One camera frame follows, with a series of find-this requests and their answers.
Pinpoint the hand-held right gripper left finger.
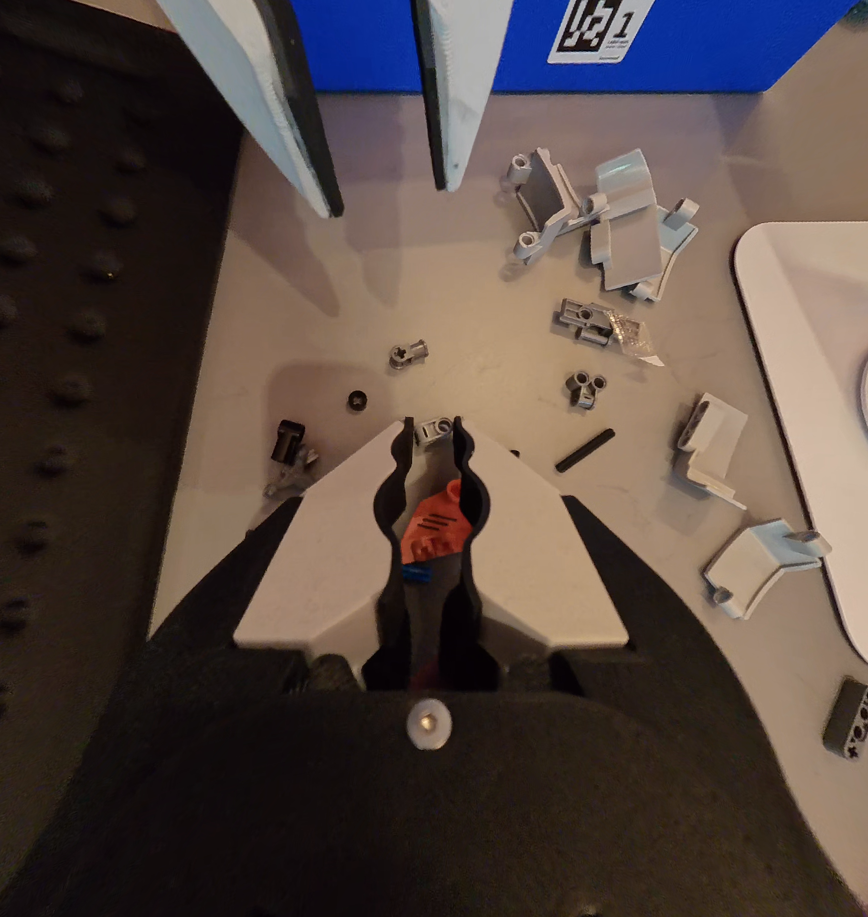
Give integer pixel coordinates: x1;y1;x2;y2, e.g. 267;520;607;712
233;417;415;690

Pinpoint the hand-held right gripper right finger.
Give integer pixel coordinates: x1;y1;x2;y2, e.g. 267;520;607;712
442;416;630;692

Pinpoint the grey joint with black pin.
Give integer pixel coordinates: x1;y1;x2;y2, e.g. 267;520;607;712
262;420;320;500

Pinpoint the small clear plastic wrapper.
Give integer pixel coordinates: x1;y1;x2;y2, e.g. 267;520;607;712
609;313;665;368

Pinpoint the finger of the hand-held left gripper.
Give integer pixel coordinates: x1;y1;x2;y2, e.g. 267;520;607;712
412;0;514;194
156;0;346;220

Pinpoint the blue plastic bin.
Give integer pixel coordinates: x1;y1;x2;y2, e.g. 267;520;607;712
283;0;865;94

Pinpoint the dark grey double tube connector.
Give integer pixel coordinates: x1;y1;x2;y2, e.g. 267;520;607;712
565;370;608;409

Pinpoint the short black axle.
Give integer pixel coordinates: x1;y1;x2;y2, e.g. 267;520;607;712
554;427;616;474

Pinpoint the light grey boxy panel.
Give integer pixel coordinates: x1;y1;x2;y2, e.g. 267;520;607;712
674;392;749;511

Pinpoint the black dimpled foam pad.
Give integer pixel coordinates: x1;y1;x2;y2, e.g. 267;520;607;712
0;0;245;789

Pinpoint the dark grey connector block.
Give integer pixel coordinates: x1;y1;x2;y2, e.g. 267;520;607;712
554;299;615;348

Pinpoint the dark grey short beam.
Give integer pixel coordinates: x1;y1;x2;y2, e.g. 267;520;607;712
823;677;868;760

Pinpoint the white book stand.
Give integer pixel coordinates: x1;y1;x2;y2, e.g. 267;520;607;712
733;222;868;680

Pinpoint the orange wedge panel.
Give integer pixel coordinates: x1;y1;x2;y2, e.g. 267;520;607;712
400;481;472;567

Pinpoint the light grey flat clip panel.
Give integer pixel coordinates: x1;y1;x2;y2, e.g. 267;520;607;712
702;519;832;620

